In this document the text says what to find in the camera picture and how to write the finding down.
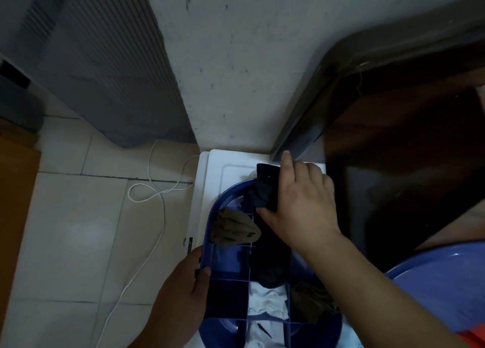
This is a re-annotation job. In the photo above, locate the person's right forearm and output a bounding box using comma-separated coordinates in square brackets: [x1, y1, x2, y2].
[296, 231, 472, 348]

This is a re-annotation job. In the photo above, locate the red cloth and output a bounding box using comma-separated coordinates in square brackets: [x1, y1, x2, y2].
[456, 327, 485, 348]

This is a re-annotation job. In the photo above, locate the white sock with black mark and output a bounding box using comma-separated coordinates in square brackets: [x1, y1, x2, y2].
[244, 319, 289, 348]

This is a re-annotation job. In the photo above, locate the person's left hand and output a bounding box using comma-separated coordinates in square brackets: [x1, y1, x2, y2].
[149, 245, 211, 341]

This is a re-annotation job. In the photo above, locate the blue plastic basin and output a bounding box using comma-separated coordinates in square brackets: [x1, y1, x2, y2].
[384, 240, 485, 334]

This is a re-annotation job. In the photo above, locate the white cable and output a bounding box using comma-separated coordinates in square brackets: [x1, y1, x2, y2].
[95, 139, 201, 348]

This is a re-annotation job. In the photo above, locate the dark brown sock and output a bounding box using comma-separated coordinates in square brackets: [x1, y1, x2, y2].
[289, 279, 338, 324]

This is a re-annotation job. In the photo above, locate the person's left forearm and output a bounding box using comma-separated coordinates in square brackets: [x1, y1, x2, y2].
[127, 317, 190, 348]

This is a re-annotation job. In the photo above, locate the olive brown sock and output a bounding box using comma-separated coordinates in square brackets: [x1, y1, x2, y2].
[209, 207, 262, 248]

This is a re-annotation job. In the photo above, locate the brown wooden door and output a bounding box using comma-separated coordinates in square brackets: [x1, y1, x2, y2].
[0, 116, 42, 319]

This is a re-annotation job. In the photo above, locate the blue divided sock organizer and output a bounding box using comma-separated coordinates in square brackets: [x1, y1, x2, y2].
[196, 179, 343, 348]

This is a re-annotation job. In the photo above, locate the plain white sock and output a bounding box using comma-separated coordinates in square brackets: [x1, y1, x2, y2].
[248, 281, 289, 320]

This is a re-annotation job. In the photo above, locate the dark wooden furniture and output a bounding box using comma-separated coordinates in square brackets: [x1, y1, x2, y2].
[270, 0, 485, 273]

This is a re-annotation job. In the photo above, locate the grey ribbed tower appliance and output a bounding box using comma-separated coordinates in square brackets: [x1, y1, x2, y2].
[0, 0, 196, 148]

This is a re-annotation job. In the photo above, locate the dark grey box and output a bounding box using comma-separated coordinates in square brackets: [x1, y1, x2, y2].
[0, 58, 45, 134]

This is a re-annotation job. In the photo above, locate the person's right hand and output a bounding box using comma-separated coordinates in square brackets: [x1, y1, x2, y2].
[256, 150, 342, 254]

